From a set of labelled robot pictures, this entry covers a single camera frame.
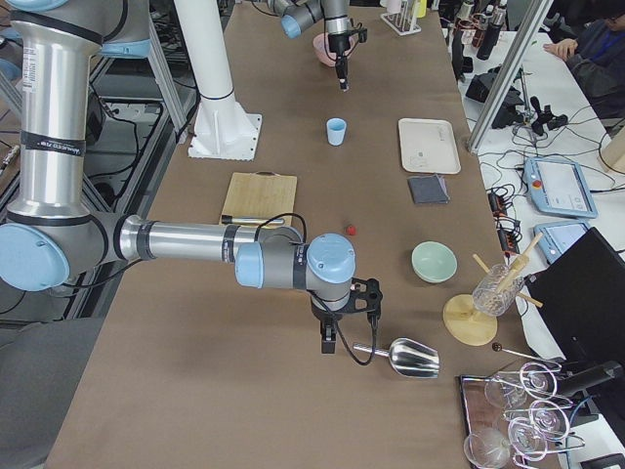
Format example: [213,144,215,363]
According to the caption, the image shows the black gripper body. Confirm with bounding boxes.
[310,277,383,322]
[325,26,367,64]

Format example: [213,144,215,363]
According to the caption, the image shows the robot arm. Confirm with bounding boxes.
[1,1,383,364]
[267,0,367,92]

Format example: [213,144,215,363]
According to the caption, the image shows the light blue cup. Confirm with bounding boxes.
[326,117,347,147]

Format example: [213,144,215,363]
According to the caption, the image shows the white cup rack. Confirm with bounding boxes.
[380,0,428,36]

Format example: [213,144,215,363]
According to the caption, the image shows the steel ice scoop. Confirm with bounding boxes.
[354,338,440,379]

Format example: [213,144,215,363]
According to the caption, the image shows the wooden cup stand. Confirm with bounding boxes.
[443,234,543,346]

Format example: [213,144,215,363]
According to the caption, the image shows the patterned glass cup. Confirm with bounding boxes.
[472,264,523,317]

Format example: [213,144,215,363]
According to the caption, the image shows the pink bowl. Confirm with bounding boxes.
[312,33,337,67]

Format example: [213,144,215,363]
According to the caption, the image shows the mint green bowl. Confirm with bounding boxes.
[411,241,458,283]

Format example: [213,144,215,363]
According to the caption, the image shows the cream rabbit tray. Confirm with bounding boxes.
[397,117,461,175]

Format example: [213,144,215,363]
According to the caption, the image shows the grey folded cloth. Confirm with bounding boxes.
[407,174,449,204]

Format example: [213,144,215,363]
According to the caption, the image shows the bamboo cutting board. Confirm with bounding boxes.
[222,172,298,219]

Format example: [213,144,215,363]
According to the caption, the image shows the steel muddler black tip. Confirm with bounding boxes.
[221,214,285,227]

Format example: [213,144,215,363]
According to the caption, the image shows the wine glass rack tray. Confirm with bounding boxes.
[458,362,585,468]

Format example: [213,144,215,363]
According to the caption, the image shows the lower teach pendant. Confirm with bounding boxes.
[533,220,591,264]

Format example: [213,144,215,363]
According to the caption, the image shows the teach pendant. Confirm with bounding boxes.
[523,157,599,219]
[533,220,591,264]

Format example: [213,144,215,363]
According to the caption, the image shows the black laptop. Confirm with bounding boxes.
[526,228,624,363]

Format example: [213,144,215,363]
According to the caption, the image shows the upper teach pendant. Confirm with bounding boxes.
[523,157,599,219]

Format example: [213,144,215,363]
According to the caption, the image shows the seated person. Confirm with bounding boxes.
[543,1,624,119]

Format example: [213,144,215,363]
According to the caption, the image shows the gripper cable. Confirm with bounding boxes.
[312,292,381,366]

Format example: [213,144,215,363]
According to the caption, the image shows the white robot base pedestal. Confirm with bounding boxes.
[175,0,262,161]

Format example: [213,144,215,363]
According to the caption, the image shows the aluminium frame post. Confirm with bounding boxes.
[467,0,553,155]

